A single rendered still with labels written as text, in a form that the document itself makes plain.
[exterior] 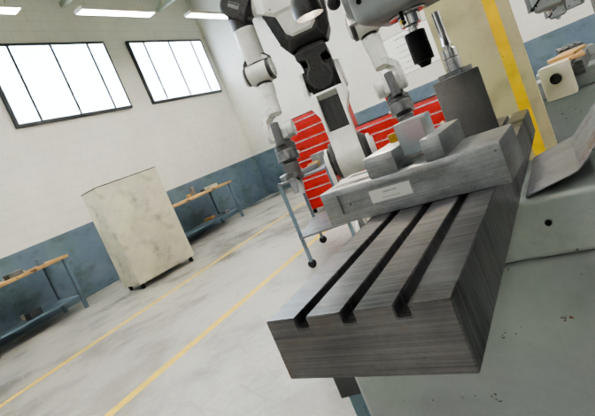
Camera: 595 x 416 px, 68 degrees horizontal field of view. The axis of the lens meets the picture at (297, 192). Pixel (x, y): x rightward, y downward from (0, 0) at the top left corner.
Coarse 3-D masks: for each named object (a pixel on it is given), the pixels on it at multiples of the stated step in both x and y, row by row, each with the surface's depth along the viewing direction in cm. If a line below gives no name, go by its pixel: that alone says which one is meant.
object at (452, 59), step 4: (448, 52) 128; (452, 52) 128; (456, 52) 128; (444, 56) 129; (448, 56) 128; (452, 56) 128; (456, 56) 128; (444, 60) 130; (448, 60) 129; (452, 60) 128; (456, 60) 128; (460, 60) 129; (444, 64) 131; (448, 64) 129; (452, 64) 128; (456, 64) 128; (460, 64) 129; (448, 68) 130; (452, 68) 129; (456, 68) 128; (448, 72) 130
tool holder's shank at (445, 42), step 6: (432, 12) 128; (438, 12) 128; (432, 18) 129; (438, 18) 128; (438, 24) 128; (438, 30) 129; (444, 30) 128; (444, 36) 128; (444, 42) 129; (450, 42) 128; (444, 48) 129
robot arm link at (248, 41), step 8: (240, 32) 176; (248, 32) 176; (256, 32) 180; (240, 40) 177; (248, 40) 176; (256, 40) 177; (240, 48) 179; (248, 48) 177; (256, 48) 177; (248, 56) 178; (256, 56) 177; (264, 56) 178; (248, 64) 179; (272, 64) 177; (272, 72) 175; (248, 80) 178
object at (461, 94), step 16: (448, 80) 117; (464, 80) 116; (480, 80) 115; (448, 96) 118; (464, 96) 117; (480, 96) 116; (448, 112) 120; (464, 112) 118; (480, 112) 117; (464, 128) 119; (480, 128) 118
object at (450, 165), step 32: (448, 128) 78; (512, 128) 79; (416, 160) 82; (448, 160) 73; (480, 160) 70; (512, 160) 72; (352, 192) 85; (384, 192) 81; (416, 192) 78; (448, 192) 75
